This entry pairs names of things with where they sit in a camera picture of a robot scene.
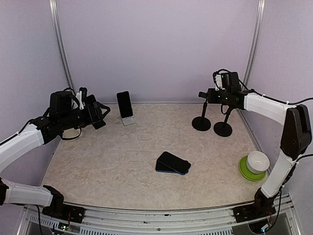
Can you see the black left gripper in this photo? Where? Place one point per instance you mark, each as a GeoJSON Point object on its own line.
{"type": "Point", "coordinates": [91, 117]}

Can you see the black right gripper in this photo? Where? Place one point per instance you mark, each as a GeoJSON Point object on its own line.
{"type": "Point", "coordinates": [211, 98]}

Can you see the black folding phone stand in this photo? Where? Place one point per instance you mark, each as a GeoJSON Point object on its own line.
{"type": "Point", "coordinates": [99, 124]}

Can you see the clear phone case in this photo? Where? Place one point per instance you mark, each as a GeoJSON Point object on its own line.
{"type": "Point", "coordinates": [124, 104]}

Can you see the black pole stand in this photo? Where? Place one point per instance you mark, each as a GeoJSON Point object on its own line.
{"type": "Point", "coordinates": [223, 129]}
{"type": "Point", "coordinates": [202, 123]}

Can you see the white folding phone stand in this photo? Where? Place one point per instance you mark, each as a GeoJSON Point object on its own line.
{"type": "Point", "coordinates": [128, 121]}

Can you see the black phone silver case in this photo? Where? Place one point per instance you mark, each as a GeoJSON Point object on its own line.
{"type": "Point", "coordinates": [90, 100]}

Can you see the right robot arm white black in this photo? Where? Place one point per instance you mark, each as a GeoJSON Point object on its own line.
{"type": "Point", "coordinates": [293, 117]}

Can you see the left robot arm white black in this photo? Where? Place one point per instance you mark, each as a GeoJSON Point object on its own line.
{"type": "Point", "coordinates": [66, 111]}

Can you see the blue phone underneath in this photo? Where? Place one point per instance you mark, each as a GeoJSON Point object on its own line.
{"type": "Point", "coordinates": [168, 170]}

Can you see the cream ceramic mug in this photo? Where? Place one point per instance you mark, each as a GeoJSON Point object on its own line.
{"type": "Point", "coordinates": [71, 134]}

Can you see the green plate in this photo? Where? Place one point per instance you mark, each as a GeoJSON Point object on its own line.
{"type": "Point", "coordinates": [246, 173]}

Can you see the white bowl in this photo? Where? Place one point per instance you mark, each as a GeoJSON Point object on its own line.
{"type": "Point", "coordinates": [257, 162]}

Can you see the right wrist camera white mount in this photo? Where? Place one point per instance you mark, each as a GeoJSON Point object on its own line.
{"type": "Point", "coordinates": [217, 78]}

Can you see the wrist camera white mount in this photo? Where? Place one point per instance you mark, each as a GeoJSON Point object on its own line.
{"type": "Point", "coordinates": [217, 78]}
{"type": "Point", "coordinates": [81, 95]}

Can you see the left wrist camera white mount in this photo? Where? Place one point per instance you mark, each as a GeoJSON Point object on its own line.
{"type": "Point", "coordinates": [81, 95]}

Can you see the right aluminium frame post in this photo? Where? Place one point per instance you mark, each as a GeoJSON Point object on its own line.
{"type": "Point", "coordinates": [255, 40]}

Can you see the aluminium frame post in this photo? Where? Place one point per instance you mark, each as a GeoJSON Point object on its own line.
{"type": "Point", "coordinates": [255, 40]}
{"type": "Point", "coordinates": [60, 44]}

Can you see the left aluminium frame post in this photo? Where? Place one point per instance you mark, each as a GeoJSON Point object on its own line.
{"type": "Point", "coordinates": [60, 44]}

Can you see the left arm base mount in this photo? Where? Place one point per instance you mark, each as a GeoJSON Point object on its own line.
{"type": "Point", "coordinates": [65, 212]}

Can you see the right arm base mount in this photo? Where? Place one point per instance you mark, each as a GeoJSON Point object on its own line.
{"type": "Point", "coordinates": [250, 212]}

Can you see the front aluminium rail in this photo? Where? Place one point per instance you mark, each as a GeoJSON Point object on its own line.
{"type": "Point", "coordinates": [108, 221]}

